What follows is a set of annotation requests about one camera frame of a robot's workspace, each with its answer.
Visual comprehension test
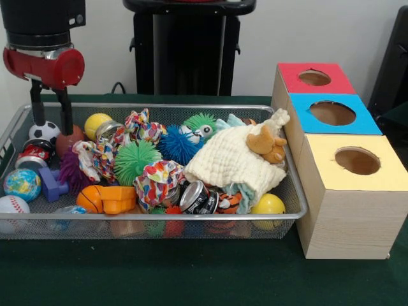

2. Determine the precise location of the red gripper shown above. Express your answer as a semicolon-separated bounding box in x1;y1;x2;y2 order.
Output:
3;47;86;136

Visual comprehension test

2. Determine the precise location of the clear plastic bottle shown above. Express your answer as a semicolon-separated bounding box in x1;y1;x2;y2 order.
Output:
52;205;89;231

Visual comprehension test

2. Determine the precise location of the orange toy building brick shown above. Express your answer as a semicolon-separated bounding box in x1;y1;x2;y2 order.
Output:
100;186;138;215

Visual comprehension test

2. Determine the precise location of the cream knitted cloth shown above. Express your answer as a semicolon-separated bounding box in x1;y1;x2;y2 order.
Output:
183;107;291;208

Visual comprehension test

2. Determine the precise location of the orange plush toy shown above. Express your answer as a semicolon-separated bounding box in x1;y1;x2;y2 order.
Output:
245;124;288;164

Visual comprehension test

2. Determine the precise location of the silver mesh bin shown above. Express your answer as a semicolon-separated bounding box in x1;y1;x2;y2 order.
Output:
0;101;309;240

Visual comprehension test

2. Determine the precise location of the wooden box with three holes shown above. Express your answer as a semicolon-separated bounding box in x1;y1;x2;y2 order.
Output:
271;62;408;260

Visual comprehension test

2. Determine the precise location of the small soccer ball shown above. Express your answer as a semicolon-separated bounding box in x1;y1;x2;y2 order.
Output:
28;120;61;145

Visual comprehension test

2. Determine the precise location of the small globe ball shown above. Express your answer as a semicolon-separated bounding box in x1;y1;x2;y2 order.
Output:
3;168;42;203

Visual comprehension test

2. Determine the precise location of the small orange basketball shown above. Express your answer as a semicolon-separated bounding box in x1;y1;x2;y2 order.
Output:
75;184;106;214

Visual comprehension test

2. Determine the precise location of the small green spiky ball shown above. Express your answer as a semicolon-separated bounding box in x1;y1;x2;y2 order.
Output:
113;140;163;187

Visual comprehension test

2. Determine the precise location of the white baseball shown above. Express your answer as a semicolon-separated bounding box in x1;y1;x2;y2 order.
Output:
0;194;31;235

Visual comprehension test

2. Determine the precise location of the large blue spiky ball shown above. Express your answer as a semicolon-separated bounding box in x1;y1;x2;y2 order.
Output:
157;124;205;166

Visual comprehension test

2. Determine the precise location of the dark green table cloth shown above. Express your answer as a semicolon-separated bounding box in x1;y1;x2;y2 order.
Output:
0;93;408;306

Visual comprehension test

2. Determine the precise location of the yellow smooth ball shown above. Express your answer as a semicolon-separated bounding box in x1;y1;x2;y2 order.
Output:
250;193;286;230

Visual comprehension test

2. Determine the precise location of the black stand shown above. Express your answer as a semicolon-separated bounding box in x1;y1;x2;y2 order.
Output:
366;5;408;111

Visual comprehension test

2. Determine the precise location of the green covered side table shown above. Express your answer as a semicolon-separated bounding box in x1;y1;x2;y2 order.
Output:
377;102;408;130

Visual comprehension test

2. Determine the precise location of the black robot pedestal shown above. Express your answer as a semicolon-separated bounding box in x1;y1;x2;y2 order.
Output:
122;0;258;96

